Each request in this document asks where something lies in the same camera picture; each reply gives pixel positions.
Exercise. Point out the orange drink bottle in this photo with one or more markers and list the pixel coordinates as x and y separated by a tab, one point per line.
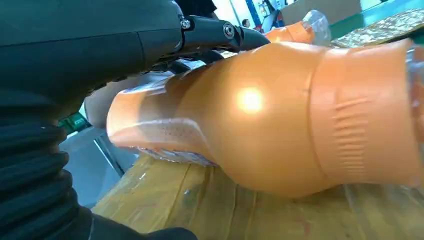
291	33
265	139

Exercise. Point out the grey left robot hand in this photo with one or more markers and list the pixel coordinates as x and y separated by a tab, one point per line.
76	43

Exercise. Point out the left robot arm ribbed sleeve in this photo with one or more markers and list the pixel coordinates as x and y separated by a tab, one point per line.
33	179

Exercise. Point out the crinkled gold patterned sheet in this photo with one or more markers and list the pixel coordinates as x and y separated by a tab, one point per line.
381	30

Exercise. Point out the blue metal post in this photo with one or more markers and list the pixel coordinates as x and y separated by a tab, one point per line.
254	13

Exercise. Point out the cardboard box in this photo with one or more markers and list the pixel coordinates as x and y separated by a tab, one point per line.
331	8

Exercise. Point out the green crate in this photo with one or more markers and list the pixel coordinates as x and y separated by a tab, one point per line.
75	122

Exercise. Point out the person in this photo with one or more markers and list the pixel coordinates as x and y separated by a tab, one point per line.
245	23
195	6

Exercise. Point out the green table mat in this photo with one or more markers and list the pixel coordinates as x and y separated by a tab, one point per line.
346	28

